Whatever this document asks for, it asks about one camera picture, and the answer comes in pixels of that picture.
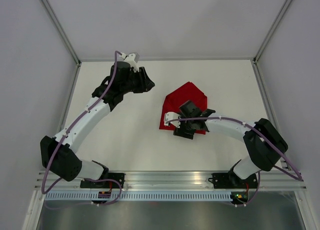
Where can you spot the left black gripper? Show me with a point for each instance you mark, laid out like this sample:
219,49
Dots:
145,82

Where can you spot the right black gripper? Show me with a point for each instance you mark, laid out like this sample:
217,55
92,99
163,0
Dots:
180,132

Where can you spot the red cloth napkin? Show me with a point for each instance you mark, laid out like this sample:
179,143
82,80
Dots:
172,102

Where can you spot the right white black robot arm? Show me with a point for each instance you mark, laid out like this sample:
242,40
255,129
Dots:
263,142

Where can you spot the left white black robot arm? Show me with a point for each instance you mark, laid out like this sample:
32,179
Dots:
58,153

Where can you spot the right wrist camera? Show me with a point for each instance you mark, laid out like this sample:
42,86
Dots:
172,118

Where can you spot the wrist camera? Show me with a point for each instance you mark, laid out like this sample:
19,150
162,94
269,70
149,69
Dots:
132,59
172,118

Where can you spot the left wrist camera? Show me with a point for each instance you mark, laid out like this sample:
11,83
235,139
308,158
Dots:
132,59

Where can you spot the left aluminium frame post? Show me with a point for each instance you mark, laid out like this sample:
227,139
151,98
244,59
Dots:
60,30

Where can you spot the aluminium frame post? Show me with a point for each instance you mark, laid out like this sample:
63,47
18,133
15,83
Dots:
272,30
60,30

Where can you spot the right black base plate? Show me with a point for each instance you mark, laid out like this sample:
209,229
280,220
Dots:
222,180

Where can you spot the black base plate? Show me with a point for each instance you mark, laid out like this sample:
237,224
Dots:
222,180
112,181

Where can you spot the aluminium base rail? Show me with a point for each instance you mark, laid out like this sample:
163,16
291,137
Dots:
272,181

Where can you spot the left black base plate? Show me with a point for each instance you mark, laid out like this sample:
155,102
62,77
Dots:
112,181

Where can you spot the white slotted cable duct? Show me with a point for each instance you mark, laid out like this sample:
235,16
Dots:
93,195

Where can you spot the right aluminium frame post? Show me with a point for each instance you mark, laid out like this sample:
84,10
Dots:
272,30

